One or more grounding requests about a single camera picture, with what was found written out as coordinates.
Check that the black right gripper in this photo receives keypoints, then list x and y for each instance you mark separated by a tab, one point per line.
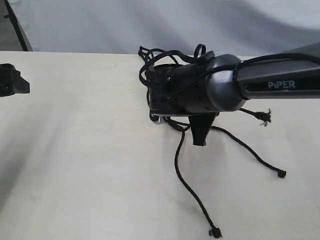
161	105

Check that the black stand pole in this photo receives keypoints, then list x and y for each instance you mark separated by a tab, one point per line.
16	26

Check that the grey backdrop cloth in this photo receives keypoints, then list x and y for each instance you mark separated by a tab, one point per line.
239	27

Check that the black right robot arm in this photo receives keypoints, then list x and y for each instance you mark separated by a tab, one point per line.
201	86

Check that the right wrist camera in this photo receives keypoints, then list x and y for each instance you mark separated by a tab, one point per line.
158	120

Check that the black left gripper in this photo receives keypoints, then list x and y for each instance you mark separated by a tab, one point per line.
11	81

